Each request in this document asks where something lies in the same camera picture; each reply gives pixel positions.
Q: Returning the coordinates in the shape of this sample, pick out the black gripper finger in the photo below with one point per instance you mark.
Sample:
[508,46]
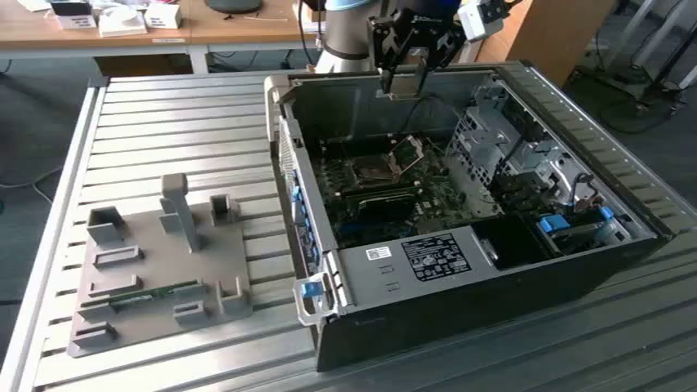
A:
[387,81]
[423,81]

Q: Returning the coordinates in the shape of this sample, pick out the silver CPU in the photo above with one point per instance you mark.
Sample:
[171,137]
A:
[404,85]

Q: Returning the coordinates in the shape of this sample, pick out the metal locking lever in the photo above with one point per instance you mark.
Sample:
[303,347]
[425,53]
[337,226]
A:
[347,150]

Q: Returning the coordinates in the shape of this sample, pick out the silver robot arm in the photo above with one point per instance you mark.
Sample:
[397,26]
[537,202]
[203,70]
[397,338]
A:
[348,41]

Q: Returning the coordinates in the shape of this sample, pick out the black RAM slot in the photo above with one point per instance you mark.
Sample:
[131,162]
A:
[381,191]

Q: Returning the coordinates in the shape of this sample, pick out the blue expansion slot latch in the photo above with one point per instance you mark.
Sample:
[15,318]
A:
[296,192]
[305,224]

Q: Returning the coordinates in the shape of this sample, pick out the metal drive cage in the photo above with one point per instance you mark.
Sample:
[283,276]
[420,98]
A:
[484,151]

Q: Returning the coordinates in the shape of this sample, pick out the wooden cabinet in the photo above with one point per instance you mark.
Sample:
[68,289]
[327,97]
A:
[556,36]

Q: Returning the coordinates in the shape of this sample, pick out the green motherboard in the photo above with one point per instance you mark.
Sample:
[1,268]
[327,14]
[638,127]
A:
[452,192]

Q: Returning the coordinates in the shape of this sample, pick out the wooden desk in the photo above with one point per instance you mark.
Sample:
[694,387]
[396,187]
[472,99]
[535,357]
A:
[32,34]
[245,28]

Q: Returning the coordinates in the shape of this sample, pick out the black round object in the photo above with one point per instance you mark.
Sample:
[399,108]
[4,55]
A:
[233,4]

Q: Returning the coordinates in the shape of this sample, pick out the black equipment stand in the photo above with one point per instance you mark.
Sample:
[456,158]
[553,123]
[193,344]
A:
[614,77]

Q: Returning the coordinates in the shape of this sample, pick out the black plastic shroud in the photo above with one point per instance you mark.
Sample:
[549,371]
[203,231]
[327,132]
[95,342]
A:
[507,241]

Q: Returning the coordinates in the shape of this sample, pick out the blue disk carrier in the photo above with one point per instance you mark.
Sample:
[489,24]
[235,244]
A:
[552,225]

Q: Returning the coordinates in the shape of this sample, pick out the white labelled box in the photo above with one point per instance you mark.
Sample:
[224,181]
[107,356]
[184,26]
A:
[76,21]
[163,17]

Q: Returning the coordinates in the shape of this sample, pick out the blue plastic clip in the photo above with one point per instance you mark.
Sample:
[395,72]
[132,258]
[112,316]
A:
[605,216]

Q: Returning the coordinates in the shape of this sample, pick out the grey power supply unit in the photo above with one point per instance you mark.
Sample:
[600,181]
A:
[376,281]

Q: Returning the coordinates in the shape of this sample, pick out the white round holder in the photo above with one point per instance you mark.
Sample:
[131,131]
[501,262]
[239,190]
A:
[123,22]

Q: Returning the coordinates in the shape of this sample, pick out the blue power supply latch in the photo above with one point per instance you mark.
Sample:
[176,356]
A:
[311,290]

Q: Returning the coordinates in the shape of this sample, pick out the grey parts rack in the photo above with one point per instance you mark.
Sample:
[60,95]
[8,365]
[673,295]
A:
[152,253]

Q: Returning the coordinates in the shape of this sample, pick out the black PC case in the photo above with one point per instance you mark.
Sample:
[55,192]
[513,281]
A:
[463,326]

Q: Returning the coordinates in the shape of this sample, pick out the green RAM stick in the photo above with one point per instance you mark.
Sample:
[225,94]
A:
[157,292]

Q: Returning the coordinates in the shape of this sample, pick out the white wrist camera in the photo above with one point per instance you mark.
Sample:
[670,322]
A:
[481,16]

